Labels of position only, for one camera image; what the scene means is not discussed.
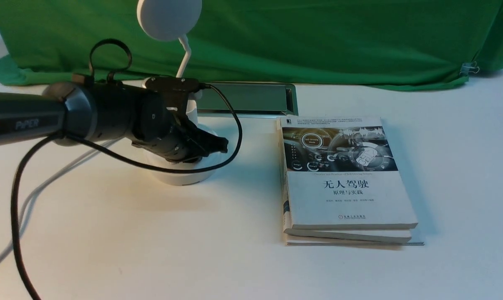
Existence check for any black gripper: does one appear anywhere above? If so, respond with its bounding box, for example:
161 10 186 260
131 91 229 163

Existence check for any white desk lamp socket base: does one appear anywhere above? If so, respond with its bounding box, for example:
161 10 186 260
136 0 222 186

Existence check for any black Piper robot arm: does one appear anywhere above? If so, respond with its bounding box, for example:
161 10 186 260
0 81 229 162

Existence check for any bottom white book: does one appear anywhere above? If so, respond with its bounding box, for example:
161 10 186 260
282 200 425 246

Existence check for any top white paperback book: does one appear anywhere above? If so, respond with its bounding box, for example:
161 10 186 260
276 116 419 230

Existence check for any green backdrop cloth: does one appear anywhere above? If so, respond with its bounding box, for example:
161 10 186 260
0 0 503 91

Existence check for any silver binder clip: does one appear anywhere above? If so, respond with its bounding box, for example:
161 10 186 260
459 61 480 76

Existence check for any metal desk cable hatch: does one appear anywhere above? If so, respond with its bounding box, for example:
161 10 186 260
197 82 299 118

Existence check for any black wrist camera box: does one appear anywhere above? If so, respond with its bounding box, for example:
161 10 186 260
143 76 201 112

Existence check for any grey lamp power cable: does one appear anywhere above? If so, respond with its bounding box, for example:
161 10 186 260
0 140 121 278

